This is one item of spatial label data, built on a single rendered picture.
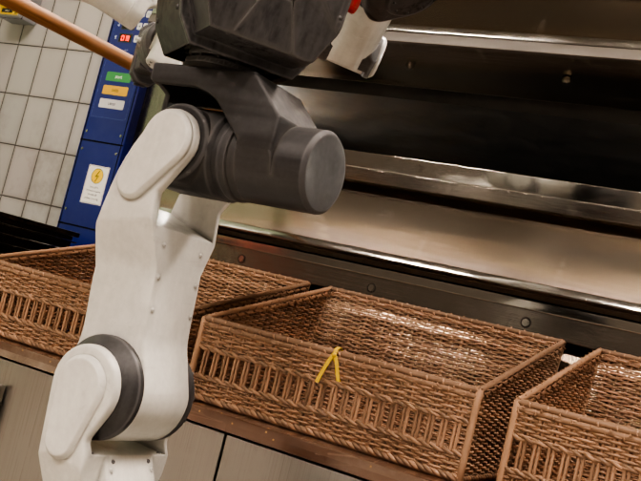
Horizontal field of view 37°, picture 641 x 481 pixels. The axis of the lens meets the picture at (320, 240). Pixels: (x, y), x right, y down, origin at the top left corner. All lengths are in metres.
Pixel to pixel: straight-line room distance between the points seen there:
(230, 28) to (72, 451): 0.59
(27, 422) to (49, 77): 1.25
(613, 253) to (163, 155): 1.05
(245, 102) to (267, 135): 0.06
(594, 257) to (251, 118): 0.98
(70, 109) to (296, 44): 1.60
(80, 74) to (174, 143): 1.56
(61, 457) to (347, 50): 0.82
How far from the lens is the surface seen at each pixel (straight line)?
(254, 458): 1.67
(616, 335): 2.01
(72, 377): 1.34
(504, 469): 1.54
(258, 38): 1.29
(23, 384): 2.01
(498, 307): 2.08
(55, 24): 1.88
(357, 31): 1.65
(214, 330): 1.78
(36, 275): 2.08
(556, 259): 2.06
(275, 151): 1.26
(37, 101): 2.94
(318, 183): 1.27
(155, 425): 1.38
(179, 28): 1.35
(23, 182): 2.90
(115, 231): 1.36
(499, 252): 2.09
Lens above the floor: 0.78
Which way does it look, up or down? 4 degrees up
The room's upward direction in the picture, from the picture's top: 14 degrees clockwise
